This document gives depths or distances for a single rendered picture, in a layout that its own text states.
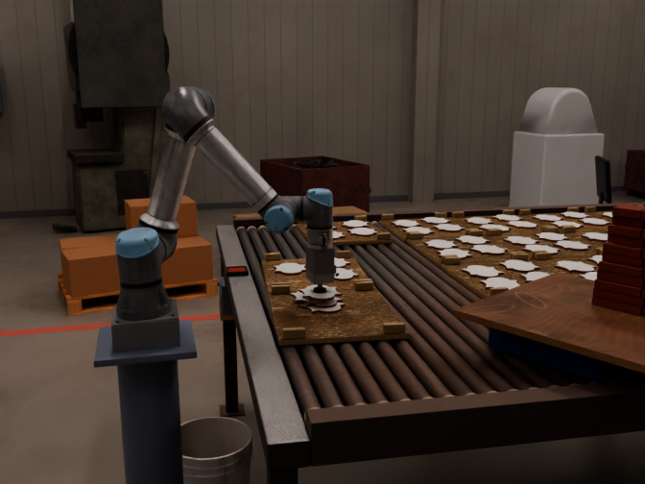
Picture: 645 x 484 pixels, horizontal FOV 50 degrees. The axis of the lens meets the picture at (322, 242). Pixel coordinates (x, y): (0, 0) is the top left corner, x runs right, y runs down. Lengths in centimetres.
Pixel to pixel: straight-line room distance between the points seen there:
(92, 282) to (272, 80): 450
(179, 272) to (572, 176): 461
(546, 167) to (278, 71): 343
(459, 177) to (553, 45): 218
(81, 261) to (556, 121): 513
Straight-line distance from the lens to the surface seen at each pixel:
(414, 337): 189
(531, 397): 154
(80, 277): 506
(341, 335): 184
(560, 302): 186
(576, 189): 811
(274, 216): 183
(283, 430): 142
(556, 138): 787
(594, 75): 1061
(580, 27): 1047
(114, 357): 195
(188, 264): 520
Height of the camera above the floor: 159
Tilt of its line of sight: 13 degrees down
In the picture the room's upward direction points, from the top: straight up
